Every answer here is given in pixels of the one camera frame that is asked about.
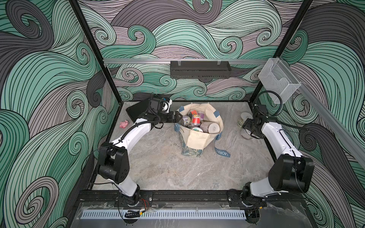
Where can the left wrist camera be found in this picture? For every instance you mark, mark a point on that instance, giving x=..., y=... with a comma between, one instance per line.
x=166, y=102

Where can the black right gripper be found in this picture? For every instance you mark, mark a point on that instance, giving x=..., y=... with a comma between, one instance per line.
x=246, y=124

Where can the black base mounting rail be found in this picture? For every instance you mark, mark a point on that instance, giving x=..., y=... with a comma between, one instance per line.
x=233, y=198

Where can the aluminium wall rail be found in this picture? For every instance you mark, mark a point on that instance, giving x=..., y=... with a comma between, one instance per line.
x=168, y=61

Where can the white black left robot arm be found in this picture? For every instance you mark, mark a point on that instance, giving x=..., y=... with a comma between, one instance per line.
x=113, y=161

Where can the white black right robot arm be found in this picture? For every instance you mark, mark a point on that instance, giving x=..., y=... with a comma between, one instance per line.
x=291, y=173

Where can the white slotted cable duct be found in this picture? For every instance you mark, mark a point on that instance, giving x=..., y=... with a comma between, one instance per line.
x=166, y=214

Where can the teal label seed jar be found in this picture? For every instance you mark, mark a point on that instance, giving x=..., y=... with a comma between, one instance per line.
x=197, y=129

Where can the black hard case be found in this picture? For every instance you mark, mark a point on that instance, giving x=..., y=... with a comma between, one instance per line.
x=139, y=110

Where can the red label seed jar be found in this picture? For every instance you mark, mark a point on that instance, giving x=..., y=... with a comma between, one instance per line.
x=195, y=118

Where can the pink small toy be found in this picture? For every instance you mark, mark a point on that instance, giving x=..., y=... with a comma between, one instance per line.
x=124, y=124

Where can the black perforated wall shelf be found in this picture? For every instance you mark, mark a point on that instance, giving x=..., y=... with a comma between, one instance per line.
x=200, y=70

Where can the green label seed jar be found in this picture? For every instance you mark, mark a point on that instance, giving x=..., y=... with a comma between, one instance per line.
x=243, y=117

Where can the purple label seed jar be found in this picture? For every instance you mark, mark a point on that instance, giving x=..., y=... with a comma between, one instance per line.
x=202, y=115

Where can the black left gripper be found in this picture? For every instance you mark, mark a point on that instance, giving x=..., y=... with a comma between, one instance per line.
x=175, y=120

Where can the clear acrylic wall box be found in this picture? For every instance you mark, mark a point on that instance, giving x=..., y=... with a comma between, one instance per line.
x=278, y=77

